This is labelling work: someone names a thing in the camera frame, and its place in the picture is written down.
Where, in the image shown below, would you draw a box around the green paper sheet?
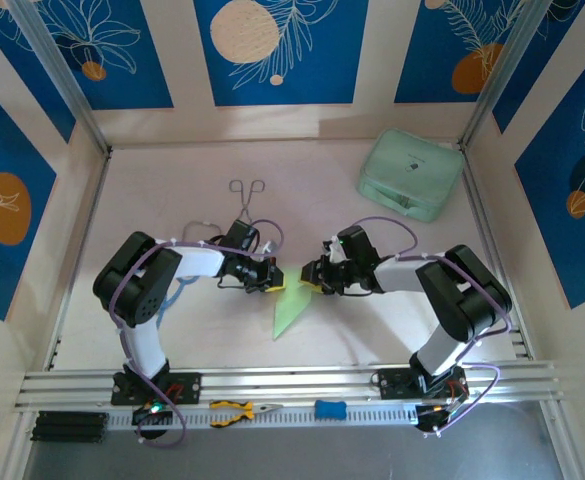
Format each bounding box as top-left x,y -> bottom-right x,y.
271,269 -> 314,342

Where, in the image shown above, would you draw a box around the metal tongs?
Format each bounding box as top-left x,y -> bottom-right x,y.
228,178 -> 267,225

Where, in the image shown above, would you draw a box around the mint green zip pouch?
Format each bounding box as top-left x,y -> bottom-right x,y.
355,128 -> 466,225

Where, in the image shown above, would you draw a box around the grey metal panel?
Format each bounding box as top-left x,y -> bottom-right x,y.
21,402 -> 566,480

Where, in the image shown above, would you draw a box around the black ribbed block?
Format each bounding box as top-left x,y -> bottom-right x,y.
30,410 -> 109,444

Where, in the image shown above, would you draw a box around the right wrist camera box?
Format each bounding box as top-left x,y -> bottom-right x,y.
323,238 -> 347,264

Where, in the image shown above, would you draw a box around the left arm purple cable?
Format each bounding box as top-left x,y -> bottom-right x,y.
109,219 -> 286,449

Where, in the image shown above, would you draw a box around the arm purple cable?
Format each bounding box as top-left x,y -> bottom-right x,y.
109,219 -> 286,449
344,215 -> 513,436

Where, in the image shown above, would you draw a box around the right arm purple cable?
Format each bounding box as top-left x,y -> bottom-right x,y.
344,215 -> 513,436

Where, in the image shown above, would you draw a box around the aluminium rail frame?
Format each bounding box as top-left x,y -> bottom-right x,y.
14,359 -> 566,416

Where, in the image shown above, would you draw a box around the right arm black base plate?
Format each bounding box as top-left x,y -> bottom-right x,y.
377,368 -> 468,401

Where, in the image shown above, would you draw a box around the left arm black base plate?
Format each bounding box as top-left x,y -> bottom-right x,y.
110,372 -> 202,406

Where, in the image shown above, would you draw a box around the slotted cable duct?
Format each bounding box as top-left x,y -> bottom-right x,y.
106,402 -> 419,432

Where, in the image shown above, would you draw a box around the yellow handled pliers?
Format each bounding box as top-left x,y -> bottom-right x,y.
208,399 -> 283,429

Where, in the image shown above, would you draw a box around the aluminium side rail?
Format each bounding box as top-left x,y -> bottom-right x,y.
459,148 -> 533,361
45,148 -> 114,372

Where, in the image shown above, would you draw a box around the aluminium corner post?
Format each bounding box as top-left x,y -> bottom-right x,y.
458,0 -> 567,151
9,0 -> 114,154

